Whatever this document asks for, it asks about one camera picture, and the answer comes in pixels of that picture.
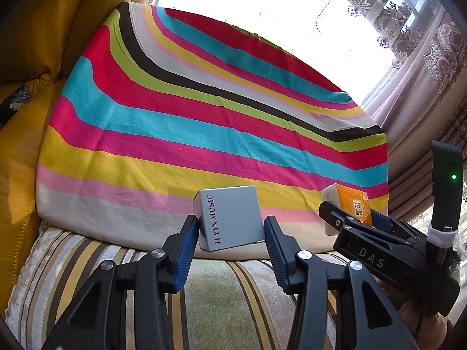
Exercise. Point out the beige brown striped velvet cushion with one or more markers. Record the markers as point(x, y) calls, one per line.
point(226, 299)

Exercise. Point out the pink pleated curtain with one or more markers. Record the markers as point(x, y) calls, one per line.
point(419, 91)

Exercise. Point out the orange tissue pack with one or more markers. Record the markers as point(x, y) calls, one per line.
point(354, 200)

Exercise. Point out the small white cube box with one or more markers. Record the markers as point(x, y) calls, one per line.
point(233, 215)

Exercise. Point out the black white patterned cloth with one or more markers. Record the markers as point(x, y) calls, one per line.
point(14, 102)

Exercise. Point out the bright window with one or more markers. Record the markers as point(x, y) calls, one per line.
point(273, 7)

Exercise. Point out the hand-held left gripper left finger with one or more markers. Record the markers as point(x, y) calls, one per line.
point(184, 259)

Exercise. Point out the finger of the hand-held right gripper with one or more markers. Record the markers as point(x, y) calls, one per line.
point(383, 219)
point(332, 217)

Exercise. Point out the rainbow striped cushion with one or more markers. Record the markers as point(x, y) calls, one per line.
point(182, 116)

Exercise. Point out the yellow leather sofa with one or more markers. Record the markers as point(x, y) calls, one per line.
point(22, 171)

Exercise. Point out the person's right hand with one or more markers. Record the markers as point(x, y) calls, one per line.
point(412, 310)

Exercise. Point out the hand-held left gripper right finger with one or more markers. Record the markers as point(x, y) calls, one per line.
point(277, 259)

